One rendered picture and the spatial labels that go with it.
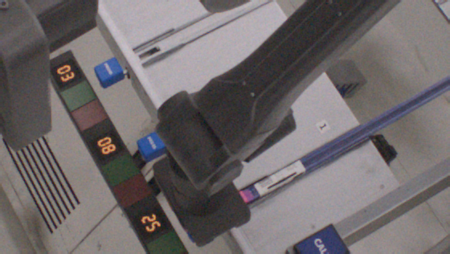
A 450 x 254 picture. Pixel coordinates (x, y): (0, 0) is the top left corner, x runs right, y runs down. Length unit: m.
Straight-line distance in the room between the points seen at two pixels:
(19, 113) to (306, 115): 0.88
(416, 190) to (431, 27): 2.05
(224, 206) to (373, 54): 0.94
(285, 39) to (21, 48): 0.53
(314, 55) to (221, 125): 0.11
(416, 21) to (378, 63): 1.30
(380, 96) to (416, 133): 0.09
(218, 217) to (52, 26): 0.71
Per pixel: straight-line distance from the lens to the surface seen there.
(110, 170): 1.20
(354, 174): 1.19
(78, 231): 1.79
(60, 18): 0.35
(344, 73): 1.70
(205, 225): 1.05
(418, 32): 3.23
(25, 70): 0.32
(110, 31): 1.24
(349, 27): 0.80
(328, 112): 1.21
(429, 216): 1.70
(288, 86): 0.83
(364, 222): 1.15
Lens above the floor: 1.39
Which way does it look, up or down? 33 degrees down
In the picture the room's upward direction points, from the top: 42 degrees clockwise
